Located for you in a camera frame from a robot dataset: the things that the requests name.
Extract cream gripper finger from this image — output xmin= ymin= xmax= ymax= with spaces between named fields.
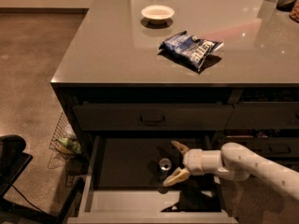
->
xmin=163 ymin=168 xmax=191 ymax=187
xmin=171 ymin=141 xmax=190 ymax=155

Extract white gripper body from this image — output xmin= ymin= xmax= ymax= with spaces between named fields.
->
xmin=183 ymin=148 xmax=223 ymax=175

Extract redbull can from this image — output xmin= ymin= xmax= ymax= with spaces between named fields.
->
xmin=159 ymin=158 xmax=172 ymax=172

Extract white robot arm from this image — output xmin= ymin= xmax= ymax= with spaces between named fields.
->
xmin=163 ymin=141 xmax=299 ymax=201

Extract open middle drawer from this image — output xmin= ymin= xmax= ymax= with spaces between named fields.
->
xmin=67 ymin=137 xmax=237 ymax=224

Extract dark counter cabinet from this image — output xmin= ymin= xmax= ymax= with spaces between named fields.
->
xmin=51 ymin=0 xmax=299 ymax=148

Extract right cabinet drawers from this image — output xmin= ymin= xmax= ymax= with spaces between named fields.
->
xmin=218 ymin=89 xmax=299 ymax=170

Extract blue chip bag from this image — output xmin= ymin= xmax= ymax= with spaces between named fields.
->
xmin=159 ymin=31 xmax=224 ymax=72

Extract white bowl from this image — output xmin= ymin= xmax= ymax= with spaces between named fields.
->
xmin=141 ymin=5 xmax=175 ymax=25

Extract top drawer with handle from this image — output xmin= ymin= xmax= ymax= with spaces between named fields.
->
xmin=73 ymin=104 xmax=233 ymax=131

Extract wire basket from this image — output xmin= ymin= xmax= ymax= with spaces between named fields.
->
xmin=48 ymin=112 xmax=82 ymax=169

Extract black cable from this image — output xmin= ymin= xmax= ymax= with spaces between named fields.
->
xmin=8 ymin=182 xmax=48 ymax=215

